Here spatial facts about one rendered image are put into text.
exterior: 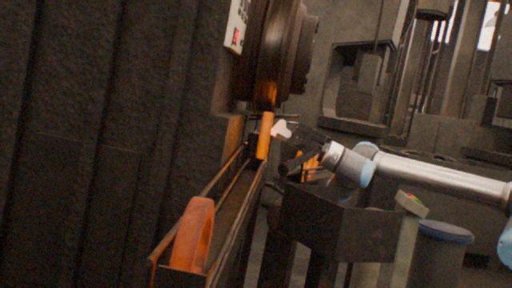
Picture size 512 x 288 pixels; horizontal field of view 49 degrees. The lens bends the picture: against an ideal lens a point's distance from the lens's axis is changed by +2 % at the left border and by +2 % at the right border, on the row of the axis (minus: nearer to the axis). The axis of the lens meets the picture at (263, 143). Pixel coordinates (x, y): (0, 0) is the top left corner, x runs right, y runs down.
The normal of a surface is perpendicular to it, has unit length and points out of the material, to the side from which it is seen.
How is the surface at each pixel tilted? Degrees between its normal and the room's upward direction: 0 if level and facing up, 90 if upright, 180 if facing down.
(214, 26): 90
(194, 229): 51
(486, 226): 90
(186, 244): 65
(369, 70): 90
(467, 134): 90
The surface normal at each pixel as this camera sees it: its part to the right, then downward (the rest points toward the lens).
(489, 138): 0.27, 0.14
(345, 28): -0.30, 0.02
